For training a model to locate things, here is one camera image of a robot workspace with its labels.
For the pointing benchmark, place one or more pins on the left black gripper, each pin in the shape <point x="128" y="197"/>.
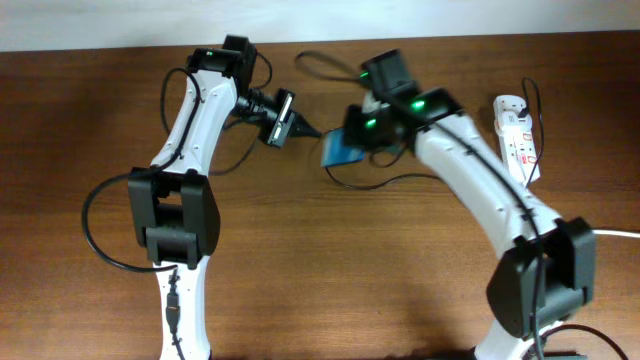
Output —
<point x="277" y="135"/>

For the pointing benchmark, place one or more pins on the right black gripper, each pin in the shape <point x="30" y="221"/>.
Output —
<point x="350" y="119"/>

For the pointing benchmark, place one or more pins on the blue Galaxy smartphone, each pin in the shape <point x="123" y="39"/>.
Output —
<point x="336" y="153"/>

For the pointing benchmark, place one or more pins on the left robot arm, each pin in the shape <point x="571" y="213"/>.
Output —
<point x="176" y="218"/>

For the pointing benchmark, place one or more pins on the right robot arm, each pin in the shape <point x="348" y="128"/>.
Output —
<point x="546" y="265"/>

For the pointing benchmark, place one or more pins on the white power strip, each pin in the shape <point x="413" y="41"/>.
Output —
<point x="513" y="126"/>

